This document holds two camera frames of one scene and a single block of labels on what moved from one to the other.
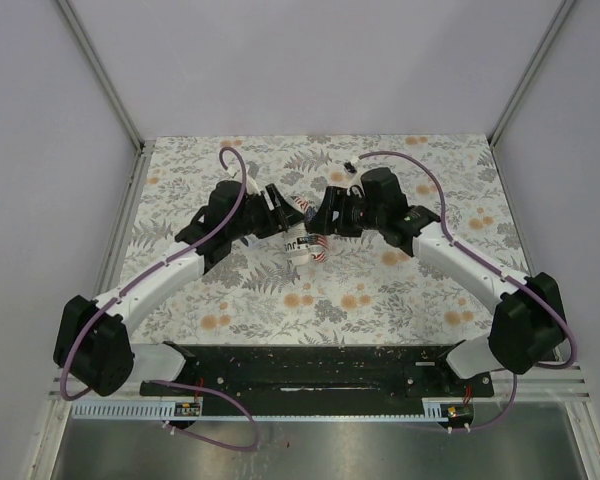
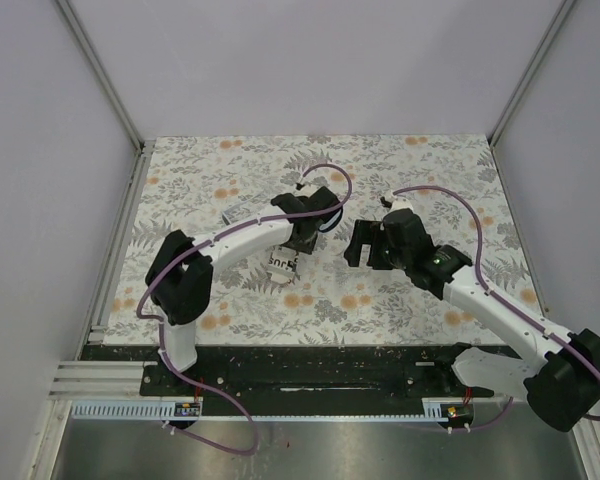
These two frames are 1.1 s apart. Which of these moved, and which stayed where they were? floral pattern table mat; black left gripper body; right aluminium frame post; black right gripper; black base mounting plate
Moved: black right gripper; black left gripper body
Stayed: right aluminium frame post; floral pattern table mat; black base mounting plate
